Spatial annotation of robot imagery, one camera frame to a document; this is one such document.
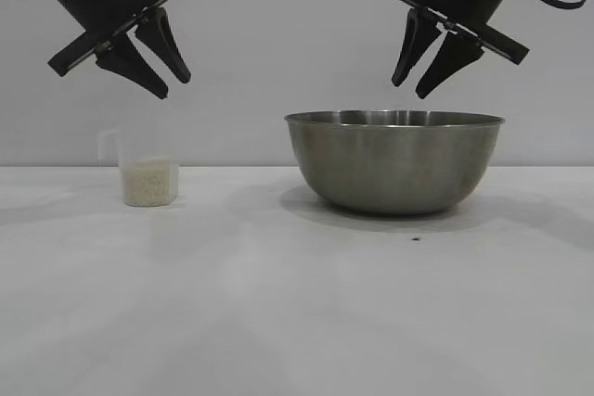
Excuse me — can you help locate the stainless steel mixing bowl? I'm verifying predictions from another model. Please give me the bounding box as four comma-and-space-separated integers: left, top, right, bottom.
283, 109, 506, 216

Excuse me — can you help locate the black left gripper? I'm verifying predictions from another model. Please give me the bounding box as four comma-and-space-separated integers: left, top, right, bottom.
25, 0, 194, 100

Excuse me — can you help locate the clear measuring cup with rice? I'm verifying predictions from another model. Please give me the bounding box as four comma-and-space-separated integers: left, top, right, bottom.
96, 129, 181, 207

